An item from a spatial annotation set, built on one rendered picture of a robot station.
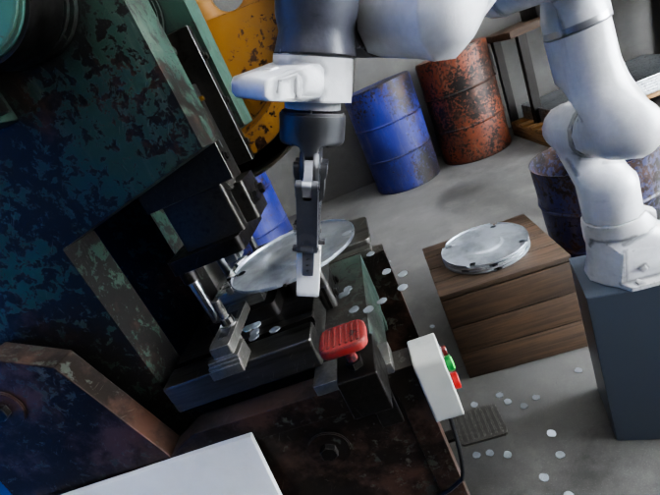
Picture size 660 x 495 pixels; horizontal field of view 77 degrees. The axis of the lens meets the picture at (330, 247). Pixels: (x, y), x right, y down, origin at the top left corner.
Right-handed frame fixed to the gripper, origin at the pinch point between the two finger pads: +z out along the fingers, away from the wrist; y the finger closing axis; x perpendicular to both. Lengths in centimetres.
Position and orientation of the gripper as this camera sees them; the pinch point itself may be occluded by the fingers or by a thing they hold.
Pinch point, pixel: (308, 270)
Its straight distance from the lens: 54.5
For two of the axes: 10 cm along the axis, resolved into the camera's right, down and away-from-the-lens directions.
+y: 0.4, -3.8, 9.2
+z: -0.4, 9.2, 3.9
